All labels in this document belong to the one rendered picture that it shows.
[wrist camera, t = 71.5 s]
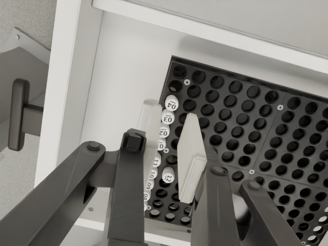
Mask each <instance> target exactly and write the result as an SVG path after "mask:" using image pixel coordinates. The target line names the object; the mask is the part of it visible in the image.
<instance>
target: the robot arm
mask: <svg viewBox="0 0 328 246"><path fill-rule="evenodd" d="M161 117H162V107H161V105H160V104H156V103H154V104H153V105H152V107H151V111H150V115H149V118H148V122H147V126H146V129H145V131H141V130H137V129H134V128H131V129H129V130H127V132H125V133H124V134H123V138H122V142H121V146H120V149H119V150H116V151H106V148H105V146H104V145H103V144H101V143H99V142H96V141H86V142H84V143H82V144H81V145H80V146H78V147H77V148H76V149H75V150H74V151H73V152H72V153H71V154H70V155H69V156H68V157H67V158H66V159H65V160H64V161H63V162H62V163H60V164H59V165H58V166H57V167H56V168H55V169H54V170H53V171H52V172H51V173H50V174H49V175H48V176H47V177H46V178H45V179H44V180H42V181H41V182H40V183H39V184H38V185H37V186H36V187H35V188H34V189H33V190H32V191H31V192H30V193H29V194H28V195H27V196H26V197H24V198H23V199H22V200H21V201H20V202H19V203H18V204H17V205H16V206H15V207H14V208H13V209H12V210H11V211H10V212H9V213H7V214H6V215H5V216H4V217H3V218H2V219H1V220H0V246H60V244H61V243H62V241H63V240H64V238H65V237H66V235H67V234H68V232H69V231H70V229H71V228H72V226H73V225H74V223H75V222H76V221H77V219H78V218H79V216H80V215H81V213H82V212H83V211H84V209H85V208H86V206H87V205H88V203H89V202H90V200H91V199H92V197H93V196H94V194H95V193H96V191H97V188H98V187H107V188H110V192H109V199H108V205H107V211H106V217H105V223H104V229H103V235H102V244H101V246H148V244H147V243H144V191H146V187H147V184H148V181H149V177H150V174H151V171H152V167H153V164H154V161H155V158H156V154H157V151H158V146H159V136H160V127H161ZM177 155H178V184H179V200H180V202H184V203H188V204H189V203H191V202H192V201H193V198H194V195H195V200H194V203H193V205H192V208H191V211H190V213H189V216H191V215H192V223H191V241H190V246H304V245H303V244H302V243H301V241H300V240H299V238H298V237H297V235H296V234H295V232H294V231H293V229H292V228H291V227H290V225H289V224H288V222H287V221H286V219H285V218H284V216H283V215H282V214H281V212H280V211H279V209H278V208H277V206H276V205H275V203H274V202H273V200H272V199H271V198H270V196H269V195H268V193H267V192H266V190H265V189H264V188H263V187H262V186H261V185H260V184H258V183H257V182H255V181H251V180H243V181H242V184H241V185H240V184H238V183H235V182H233V181H231V180H230V179H229V174H228V173H227V172H226V171H225V170H224V169H223V168H221V165H220V162H219V159H218V155H217V153H216V151H215V150H214V149H213V148H209V147H206V146H204V143H203V139H202V135H201V130H200V126H199V121H198V117H197V115H196V114H193V113H189V114H187V117H186V120H185V123H184V126H183V129H182V133H181V136H180V139H179V142H178V145H177Z"/></svg>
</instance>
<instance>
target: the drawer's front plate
mask: <svg viewBox="0 0 328 246"><path fill-rule="evenodd" d="M92 1H93V0H57V7H56V15H55V23H54V31H53V39H52V47H51V55H50V63H49V70H48V79H47V87H46V94H45V102H44V110H43V118H42V126H41V137H40V145H39V153H38V161H37V169H36V177H35V185H34V188H35V187H36V186H37V185H38V184H39V183H40V182H41V181H42V180H44V179H45V178H46V177H47V176H48V175H49V174H50V173H51V172H52V171H53V170H54V169H55V168H56V167H57V166H58V165H59V164H60V163H62V162H63V161H64V160H65V159H66V158H67V157H68V156H69V155H70V154H71V153H72V152H73V151H74V150H75V149H76V148H77V147H78V146H80V140H81V135H82V127H83V122H84V117H85V111H86V106H87V100H88V95H89V89H90V84H91V79H92V73H93V68H94V62H95V57H96V52H97V46H98V41H99V35H100V29H101V24H102V19H103V12H104V10H101V9H98V8H94V7H92Z"/></svg>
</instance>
